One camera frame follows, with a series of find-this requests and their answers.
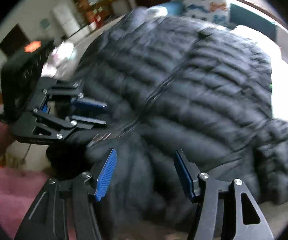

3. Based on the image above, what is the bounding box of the wooden shelf cabinet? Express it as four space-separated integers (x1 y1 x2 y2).
72 0 132 29

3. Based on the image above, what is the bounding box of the white refrigerator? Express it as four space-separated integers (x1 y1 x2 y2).
51 3 81 38

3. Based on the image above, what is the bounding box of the teal bed headboard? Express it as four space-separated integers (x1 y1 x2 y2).
146 0 280 43

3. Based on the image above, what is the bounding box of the butterfly print pillow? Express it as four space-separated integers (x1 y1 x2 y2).
183 0 230 27

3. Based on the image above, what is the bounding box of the black puffer down jacket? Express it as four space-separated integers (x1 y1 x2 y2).
46 6 288 230

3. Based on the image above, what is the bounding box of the grey star mattress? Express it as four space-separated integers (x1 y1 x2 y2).
41 15 288 240

